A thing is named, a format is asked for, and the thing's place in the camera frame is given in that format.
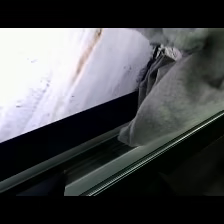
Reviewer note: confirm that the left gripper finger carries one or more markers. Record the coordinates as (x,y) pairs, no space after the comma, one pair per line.
(46,187)

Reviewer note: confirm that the light grey shirt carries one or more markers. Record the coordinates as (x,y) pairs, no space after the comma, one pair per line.
(180,100)

